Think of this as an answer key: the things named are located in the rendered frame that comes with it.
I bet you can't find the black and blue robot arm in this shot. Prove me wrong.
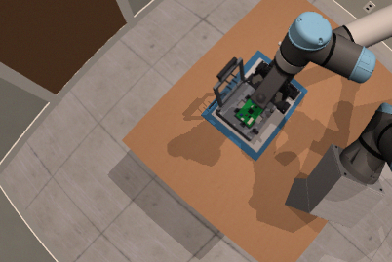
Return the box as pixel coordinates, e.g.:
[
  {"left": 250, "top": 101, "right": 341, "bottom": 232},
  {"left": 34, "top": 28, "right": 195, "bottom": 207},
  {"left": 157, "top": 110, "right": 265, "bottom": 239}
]
[{"left": 250, "top": 4, "right": 392, "bottom": 185}]

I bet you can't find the green circuit board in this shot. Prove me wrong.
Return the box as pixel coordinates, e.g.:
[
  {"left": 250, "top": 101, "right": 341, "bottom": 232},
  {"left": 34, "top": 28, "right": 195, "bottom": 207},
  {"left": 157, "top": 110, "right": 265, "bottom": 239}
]
[{"left": 236, "top": 100, "right": 263, "bottom": 127}]

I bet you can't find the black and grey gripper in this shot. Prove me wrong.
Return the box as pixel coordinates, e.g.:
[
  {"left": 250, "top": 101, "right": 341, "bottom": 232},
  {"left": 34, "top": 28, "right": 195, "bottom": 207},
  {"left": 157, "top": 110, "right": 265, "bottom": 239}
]
[{"left": 252, "top": 56, "right": 296, "bottom": 103}]

